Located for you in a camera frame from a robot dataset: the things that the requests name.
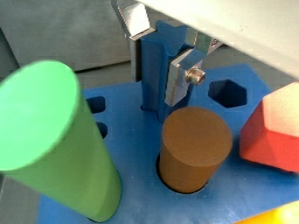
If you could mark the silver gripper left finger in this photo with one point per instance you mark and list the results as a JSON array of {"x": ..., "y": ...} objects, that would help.
[{"x": 133, "y": 20}]

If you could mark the brown cylinder block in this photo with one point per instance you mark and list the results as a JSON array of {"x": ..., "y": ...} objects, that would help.
[{"x": 196, "y": 144}]

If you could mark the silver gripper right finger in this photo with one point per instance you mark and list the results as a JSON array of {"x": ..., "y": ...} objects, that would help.
[{"x": 184, "y": 70}]

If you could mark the green cylinder block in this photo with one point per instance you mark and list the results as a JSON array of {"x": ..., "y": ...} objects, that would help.
[{"x": 51, "y": 146}]

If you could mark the red pentagon prism block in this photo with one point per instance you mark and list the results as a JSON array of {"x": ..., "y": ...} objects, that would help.
[{"x": 268, "y": 139}]

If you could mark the blue foam shape board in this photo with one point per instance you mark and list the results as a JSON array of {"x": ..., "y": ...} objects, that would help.
[{"x": 243, "y": 188}]

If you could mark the yellow arch block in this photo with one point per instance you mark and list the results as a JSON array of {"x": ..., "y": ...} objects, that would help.
[{"x": 282, "y": 215}]

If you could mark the blue star prism block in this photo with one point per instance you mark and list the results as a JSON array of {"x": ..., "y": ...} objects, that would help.
[{"x": 160, "y": 47}]

